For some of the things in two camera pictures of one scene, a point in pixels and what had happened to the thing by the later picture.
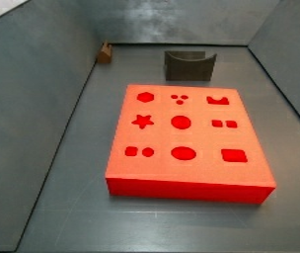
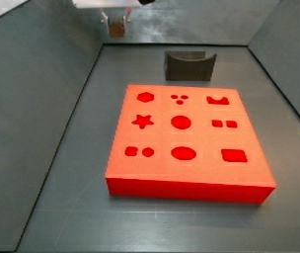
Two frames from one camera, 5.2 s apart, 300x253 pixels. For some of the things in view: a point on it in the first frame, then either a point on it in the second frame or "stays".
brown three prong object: [104, 53] → [117, 29]
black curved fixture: [188, 65] stays
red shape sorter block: [185, 144] stays
